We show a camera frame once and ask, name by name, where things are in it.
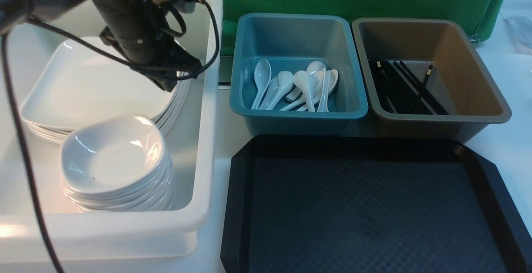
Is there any brown grey plastic bin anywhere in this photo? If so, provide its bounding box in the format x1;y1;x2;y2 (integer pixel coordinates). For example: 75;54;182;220
352;18;512;143

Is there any white square rice plate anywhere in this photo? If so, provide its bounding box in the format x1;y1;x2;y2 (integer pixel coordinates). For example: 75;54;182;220
20;39;189;131

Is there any white spoon far left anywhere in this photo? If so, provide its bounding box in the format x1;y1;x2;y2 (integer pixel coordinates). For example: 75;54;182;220
251;59;271;110

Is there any bundle of black chopsticks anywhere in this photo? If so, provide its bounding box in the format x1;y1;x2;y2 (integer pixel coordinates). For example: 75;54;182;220
369;59;449;115

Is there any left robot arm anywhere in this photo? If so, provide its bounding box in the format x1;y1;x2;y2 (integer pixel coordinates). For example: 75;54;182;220
1;0;212;92

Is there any black serving tray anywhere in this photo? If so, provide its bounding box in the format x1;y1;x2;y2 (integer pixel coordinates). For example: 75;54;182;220
220;135;532;273

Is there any white spoon centre front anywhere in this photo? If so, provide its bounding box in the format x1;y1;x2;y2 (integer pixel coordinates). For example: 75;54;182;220
281;73;321;111

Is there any white spoon right upright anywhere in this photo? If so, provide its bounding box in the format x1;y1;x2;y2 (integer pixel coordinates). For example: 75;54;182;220
317;68;330;112

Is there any white bowl tray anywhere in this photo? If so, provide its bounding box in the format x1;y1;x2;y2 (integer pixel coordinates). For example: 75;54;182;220
59;115;168;195

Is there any teal plastic bin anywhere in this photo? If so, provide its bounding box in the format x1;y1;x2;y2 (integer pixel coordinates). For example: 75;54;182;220
229;13;369;137

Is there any white spoon far right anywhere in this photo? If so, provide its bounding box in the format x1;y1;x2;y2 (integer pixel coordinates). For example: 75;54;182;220
313;70;339;111

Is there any stack of white square plates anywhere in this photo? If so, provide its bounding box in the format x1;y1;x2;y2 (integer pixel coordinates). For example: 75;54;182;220
24;81;190;145

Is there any white spoon centre back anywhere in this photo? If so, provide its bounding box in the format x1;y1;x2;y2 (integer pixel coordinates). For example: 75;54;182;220
285;61;328;102

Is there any black chopstick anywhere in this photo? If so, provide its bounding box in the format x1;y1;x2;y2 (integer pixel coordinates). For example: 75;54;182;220
415;64;433;110
375;60;397;113

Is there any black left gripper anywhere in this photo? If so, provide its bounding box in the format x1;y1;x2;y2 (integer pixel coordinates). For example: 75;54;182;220
92;0;203;92

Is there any stack of white bowls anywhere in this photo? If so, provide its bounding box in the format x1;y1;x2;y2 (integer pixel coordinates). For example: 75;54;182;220
62;156;175;213

